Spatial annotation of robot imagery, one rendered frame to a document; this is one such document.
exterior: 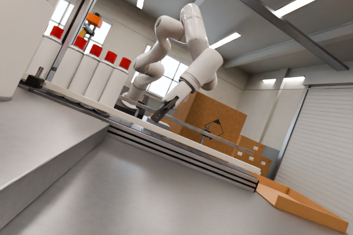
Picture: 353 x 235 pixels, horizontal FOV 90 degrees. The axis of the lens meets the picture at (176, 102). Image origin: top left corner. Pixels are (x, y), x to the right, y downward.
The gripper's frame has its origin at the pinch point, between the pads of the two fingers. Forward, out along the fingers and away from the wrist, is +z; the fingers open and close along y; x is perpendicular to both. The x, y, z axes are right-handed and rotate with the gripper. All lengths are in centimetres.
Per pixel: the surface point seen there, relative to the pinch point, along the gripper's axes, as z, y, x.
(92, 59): 0.5, 2.1, -28.4
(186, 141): -0.5, 4.2, 12.8
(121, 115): 7.4, 4.1, -9.3
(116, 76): -0.5, 2.7, -19.1
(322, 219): -13, 13, 63
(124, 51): -75, -540, -171
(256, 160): -75, -301, 266
